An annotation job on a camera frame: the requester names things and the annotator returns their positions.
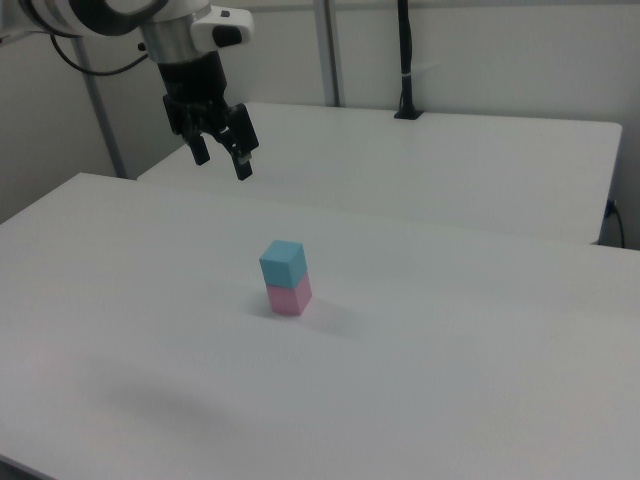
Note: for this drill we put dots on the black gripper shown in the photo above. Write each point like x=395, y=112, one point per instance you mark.
x=192, y=90

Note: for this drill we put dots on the blue cube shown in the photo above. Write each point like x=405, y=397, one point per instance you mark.
x=282, y=262

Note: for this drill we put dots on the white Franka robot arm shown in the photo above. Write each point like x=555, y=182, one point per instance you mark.
x=167, y=40

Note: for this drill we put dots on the pink cube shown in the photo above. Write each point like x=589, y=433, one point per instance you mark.
x=287, y=300

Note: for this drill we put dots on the white side table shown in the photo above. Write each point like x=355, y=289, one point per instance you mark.
x=400, y=165

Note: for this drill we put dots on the aluminium frame post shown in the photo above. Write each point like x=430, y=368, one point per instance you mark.
x=100, y=110
x=327, y=50

